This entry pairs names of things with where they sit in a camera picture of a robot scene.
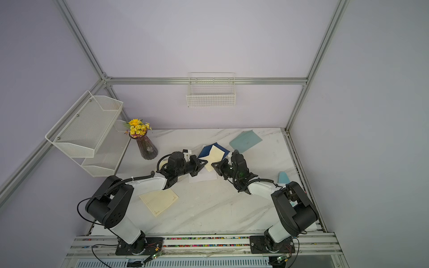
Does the dark blue envelope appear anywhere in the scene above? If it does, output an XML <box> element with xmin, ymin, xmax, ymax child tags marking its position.
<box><xmin>198</xmin><ymin>142</ymin><xmax>230</xmax><ymax>160</ymax></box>

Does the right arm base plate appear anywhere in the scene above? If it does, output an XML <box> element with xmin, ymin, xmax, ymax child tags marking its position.
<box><xmin>249</xmin><ymin>236</ymin><xmax>296</xmax><ymax>254</ymax></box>

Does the white mesh two-tier shelf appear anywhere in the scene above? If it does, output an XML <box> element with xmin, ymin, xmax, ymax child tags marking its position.
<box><xmin>45</xmin><ymin>91</ymin><xmax>130</xmax><ymax>177</ymax></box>

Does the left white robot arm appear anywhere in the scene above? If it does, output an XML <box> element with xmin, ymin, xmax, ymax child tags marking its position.
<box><xmin>85</xmin><ymin>150</ymin><xmax>208</xmax><ymax>248</ymax></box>

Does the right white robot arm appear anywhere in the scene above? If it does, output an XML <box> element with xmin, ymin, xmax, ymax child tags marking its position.
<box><xmin>211</xmin><ymin>150</ymin><xmax>320</xmax><ymax>253</ymax></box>

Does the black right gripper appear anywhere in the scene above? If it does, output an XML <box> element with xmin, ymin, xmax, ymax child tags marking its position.
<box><xmin>213</xmin><ymin>158</ymin><xmax>240</xmax><ymax>180</ymax></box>

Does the light teal envelope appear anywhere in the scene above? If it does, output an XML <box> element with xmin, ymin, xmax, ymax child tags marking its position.
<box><xmin>229</xmin><ymin>130</ymin><xmax>262</xmax><ymax>154</ymax></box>

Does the small teal plastic tool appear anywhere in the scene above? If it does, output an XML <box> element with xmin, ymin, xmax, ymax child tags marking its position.
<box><xmin>278</xmin><ymin>172</ymin><xmax>290</xmax><ymax>185</ymax></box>

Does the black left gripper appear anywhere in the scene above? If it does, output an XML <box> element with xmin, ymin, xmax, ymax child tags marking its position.
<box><xmin>177</xmin><ymin>155</ymin><xmax>208</xmax><ymax>178</ymax></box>

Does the cream lined letter paper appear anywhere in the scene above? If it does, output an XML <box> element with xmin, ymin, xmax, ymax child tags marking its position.
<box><xmin>139</xmin><ymin>189</ymin><xmax>179</xmax><ymax>217</ymax></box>

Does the white sheet of paper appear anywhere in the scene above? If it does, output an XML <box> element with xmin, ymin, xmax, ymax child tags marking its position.
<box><xmin>188</xmin><ymin>168</ymin><xmax>217</xmax><ymax>183</ymax></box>

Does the purple ribbed glass vase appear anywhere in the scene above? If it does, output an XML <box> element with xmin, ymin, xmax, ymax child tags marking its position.
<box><xmin>135</xmin><ymin>135</ymin><xmax>158</xmax><ymax>160</ymax></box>

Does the peach lined letter paper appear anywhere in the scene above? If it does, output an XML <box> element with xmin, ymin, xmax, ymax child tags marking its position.
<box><xmin>202</xmin><ymin>148</ymin><xmax>222</xmax><ymax>172</ymax></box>

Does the white wire wall basket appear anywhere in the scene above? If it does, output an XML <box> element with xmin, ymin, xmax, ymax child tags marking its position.
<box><xmin>186</xmin><ymin>72</ymin><xmax>236</xmax><ymax>108</ymax></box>

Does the aluminium mounting rail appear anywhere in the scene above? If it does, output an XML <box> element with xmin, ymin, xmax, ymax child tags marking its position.
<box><xmin>61</xmin><ymin>232</ymin><xmax>348</xmax><ymax>268</ymax></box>

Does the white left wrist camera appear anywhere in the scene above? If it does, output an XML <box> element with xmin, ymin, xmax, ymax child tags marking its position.
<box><xmin>182</xmin><ymin>149</ymin><xmax>192</xmax><ymax>162</ymax></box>

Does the yellow flower bouquet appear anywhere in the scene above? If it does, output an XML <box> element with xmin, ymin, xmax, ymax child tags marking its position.
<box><xmin>124</xmin><ymin>119</ymin><xmax>152</xmax><ymax>138</ymax></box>

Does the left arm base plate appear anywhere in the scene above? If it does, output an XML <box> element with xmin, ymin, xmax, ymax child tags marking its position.
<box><xmin>115</xmin><ymin>237</ymin><xmax>164</xmax><ymax>256</ymax></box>

